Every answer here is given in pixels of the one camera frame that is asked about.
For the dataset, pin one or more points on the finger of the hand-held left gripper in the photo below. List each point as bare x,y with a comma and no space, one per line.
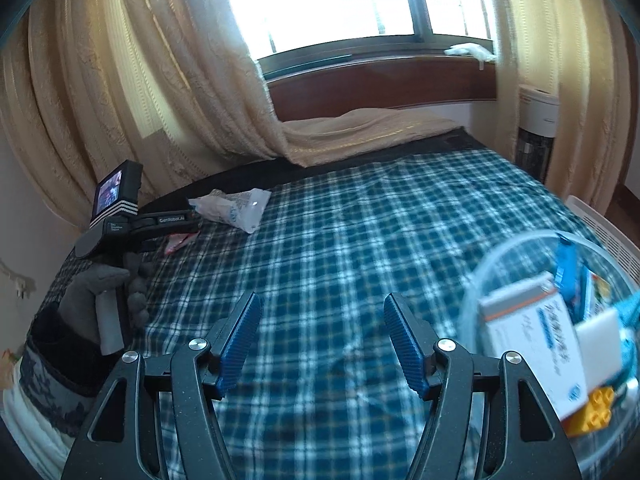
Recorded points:
194,217
170,242

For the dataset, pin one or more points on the window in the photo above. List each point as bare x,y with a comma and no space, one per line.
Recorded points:
325,0

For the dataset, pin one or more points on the blue plaid bed sheet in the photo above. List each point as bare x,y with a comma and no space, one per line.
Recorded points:
350,240

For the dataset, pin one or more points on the crumpled clear plastic bag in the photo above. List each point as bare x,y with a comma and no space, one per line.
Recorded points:
235,207

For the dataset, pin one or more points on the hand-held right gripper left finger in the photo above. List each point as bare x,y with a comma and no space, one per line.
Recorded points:
240,345

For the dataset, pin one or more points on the colourful printed packet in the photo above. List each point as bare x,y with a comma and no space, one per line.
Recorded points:
599,292

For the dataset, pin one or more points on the red packet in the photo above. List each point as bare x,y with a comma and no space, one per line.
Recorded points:
177,244

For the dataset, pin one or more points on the clear plastic bowl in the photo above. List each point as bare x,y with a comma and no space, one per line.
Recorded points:
525,255

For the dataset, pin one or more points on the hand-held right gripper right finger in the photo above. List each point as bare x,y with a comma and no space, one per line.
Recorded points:
407,345

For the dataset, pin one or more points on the blue snack packet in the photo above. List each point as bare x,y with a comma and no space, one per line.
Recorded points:
567,270

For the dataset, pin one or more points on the white sponge with black layer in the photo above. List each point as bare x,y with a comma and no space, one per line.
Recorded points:
600,345

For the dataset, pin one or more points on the yellow toy block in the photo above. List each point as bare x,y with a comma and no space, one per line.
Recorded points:
590,410

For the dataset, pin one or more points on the teal cloth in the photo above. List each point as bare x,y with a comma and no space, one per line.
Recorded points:
631,310

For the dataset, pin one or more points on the white medicine box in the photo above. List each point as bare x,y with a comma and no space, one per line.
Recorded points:
530,340

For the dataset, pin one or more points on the person's left hand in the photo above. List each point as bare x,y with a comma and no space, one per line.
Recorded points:
82,300

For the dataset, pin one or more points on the white cloth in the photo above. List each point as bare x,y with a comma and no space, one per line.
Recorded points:
467,51

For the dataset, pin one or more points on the person's left forearm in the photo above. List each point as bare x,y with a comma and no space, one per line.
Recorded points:
55,390

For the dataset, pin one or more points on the beige curtain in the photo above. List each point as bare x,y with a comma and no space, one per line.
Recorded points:
125,85
560,35

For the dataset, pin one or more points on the white tower fan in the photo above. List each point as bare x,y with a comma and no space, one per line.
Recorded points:
537,110

